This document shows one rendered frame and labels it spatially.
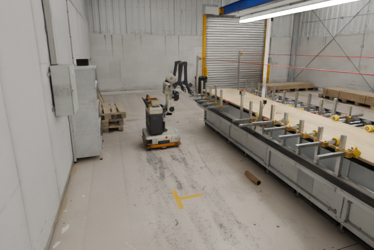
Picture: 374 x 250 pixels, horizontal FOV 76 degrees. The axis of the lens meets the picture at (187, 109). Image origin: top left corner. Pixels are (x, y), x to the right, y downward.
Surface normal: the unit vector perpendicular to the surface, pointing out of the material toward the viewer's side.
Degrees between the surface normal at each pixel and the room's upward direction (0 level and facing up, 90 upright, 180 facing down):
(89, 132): 90
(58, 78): 90
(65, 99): 90
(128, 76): 90
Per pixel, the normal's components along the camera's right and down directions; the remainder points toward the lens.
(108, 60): 0.30, 0.23
